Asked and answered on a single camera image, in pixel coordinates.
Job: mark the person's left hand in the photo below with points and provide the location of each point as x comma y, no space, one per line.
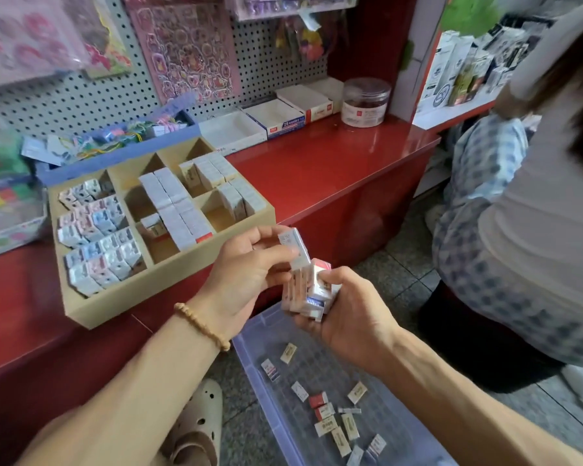
241,281

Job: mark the person's right hand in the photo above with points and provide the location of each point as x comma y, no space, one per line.
355,325

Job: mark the handful of boxed erasers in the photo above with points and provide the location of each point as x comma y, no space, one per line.
306,281

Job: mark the wooden compartment tray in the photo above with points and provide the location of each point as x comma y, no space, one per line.
175,272

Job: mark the blue white eraser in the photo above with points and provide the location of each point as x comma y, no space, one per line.
270,370

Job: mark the clear plastic storage bin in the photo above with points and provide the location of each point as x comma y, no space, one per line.
262,422

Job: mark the person's right forearm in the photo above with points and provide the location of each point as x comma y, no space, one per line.
486,403

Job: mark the person's left forearm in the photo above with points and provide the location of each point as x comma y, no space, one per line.
126,412

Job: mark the person's left cream clog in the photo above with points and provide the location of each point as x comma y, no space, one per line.
199,422

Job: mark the white tray box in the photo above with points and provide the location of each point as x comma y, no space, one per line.
233,133
274,118
309,100

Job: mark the blue box of trinkets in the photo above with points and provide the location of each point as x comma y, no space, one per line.
107,150

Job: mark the person's left leg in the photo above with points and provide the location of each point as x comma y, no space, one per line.
165,453

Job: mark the red display counter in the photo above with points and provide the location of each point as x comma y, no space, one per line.
350,170

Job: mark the round clear plastic jar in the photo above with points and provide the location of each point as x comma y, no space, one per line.
366,104

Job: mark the white pegboard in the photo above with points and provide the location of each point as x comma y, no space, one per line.
87,102

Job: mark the pink sticker pack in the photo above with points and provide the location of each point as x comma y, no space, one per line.
185,48
24,39

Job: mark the clear bag of colourful toys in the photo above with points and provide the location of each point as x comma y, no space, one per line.
306,39

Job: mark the white side shelf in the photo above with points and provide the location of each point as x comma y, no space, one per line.
447,82

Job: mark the stack of colourful packs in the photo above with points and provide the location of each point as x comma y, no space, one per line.
5,170

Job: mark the green edged sticker pack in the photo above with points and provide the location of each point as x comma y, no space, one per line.
107,39

